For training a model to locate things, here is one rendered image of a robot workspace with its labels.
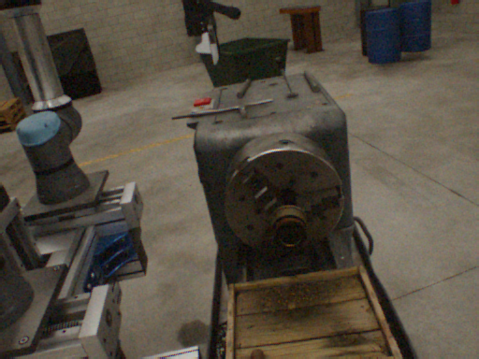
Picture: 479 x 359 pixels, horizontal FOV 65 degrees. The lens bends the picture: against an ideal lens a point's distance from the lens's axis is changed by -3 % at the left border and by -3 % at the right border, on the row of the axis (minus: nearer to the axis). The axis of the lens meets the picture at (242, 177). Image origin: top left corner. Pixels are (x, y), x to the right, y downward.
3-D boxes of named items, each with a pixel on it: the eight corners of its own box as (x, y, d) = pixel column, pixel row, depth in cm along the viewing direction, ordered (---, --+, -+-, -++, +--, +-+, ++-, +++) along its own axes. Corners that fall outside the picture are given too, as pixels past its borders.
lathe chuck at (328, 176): (225, 235, 117) (224, 136, 103) (330, 235, 117) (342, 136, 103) (224, 253, 108) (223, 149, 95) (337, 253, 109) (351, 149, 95)
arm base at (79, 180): (32, 208, 107) (17, 178, 103) (49, 185, 121) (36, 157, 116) (83, 197, 108) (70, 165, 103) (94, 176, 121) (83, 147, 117)
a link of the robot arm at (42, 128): (24, 174, 104) (4, 128, 99) (41, 156, 117) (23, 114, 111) (66, 165, 105) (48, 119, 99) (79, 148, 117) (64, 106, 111)
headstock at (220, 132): (219, 171, 180) (200, 89, 163) (322, 154, 177) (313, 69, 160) (210, 249, 127) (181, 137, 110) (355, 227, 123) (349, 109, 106)
